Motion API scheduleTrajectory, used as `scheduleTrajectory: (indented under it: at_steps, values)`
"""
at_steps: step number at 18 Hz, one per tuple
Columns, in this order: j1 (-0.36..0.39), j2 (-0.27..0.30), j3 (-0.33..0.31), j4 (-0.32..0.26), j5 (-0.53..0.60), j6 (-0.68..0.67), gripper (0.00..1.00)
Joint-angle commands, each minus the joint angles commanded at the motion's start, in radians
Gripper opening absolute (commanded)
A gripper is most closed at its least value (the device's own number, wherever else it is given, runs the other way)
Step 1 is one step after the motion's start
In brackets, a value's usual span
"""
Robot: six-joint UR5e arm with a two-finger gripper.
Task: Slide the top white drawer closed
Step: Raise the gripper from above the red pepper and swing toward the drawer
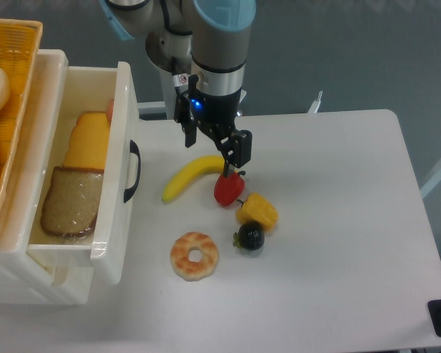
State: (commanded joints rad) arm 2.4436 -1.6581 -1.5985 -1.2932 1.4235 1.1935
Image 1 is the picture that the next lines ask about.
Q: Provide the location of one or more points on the yellow bell pepper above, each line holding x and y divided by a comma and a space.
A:
257, 208

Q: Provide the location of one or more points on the brown bread slice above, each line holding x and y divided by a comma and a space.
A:
71, 205

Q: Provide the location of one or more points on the orange wicker basket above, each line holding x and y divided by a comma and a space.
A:
19, 43

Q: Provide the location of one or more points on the white drawer cabinet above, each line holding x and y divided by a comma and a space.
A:
23, 280

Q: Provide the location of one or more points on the white drawer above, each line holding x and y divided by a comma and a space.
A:
90, 90

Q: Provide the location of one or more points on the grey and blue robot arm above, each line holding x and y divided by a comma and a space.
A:
203, 19

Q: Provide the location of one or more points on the red bell pepper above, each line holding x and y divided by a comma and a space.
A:
228, 188

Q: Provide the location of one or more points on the black berry toy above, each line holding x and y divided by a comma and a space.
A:
250, 236

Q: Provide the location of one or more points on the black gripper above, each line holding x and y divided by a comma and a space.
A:
198, 109

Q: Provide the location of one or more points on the yellow banana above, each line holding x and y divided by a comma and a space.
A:
210, 164

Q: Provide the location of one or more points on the black top drawer handle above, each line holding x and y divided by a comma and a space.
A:
134, 171

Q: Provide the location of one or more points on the orange cheese slice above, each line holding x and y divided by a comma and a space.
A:
88, 142

